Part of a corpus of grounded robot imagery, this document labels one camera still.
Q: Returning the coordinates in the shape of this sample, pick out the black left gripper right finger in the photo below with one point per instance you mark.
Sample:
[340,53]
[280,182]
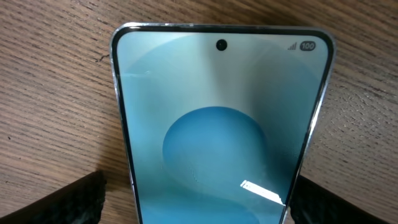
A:
[312,204]

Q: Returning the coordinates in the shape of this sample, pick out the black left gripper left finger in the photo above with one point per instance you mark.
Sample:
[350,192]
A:
[80,202]

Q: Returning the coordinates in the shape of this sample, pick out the blue screen smartphone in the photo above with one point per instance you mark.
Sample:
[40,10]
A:
[216,119]

